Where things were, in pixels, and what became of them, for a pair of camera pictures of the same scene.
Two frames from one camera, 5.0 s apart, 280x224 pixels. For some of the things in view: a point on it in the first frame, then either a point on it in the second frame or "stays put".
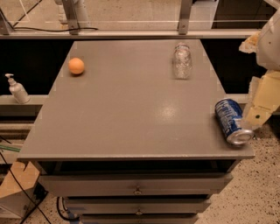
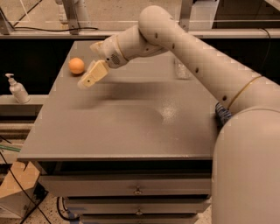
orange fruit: (76, 66) stays put
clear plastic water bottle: (182, 61) stays put
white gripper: (270, 46) → (111, 52)
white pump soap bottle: (17, 91) stays put
